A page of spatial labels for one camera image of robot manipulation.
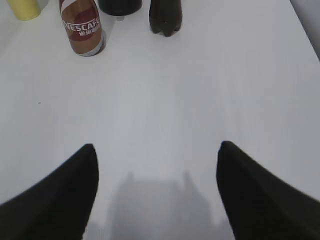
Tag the cola bottle red label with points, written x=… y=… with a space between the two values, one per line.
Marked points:
x=165 y=16

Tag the black ceramic mug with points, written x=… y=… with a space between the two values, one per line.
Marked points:
x=119 y=7

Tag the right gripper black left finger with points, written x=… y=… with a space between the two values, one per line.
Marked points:
x=59 y=206

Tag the brown Nescafe coffee bottle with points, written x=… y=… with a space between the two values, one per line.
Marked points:
x=82 y=24

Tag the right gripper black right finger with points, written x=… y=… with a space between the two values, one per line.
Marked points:
x=258 y=204

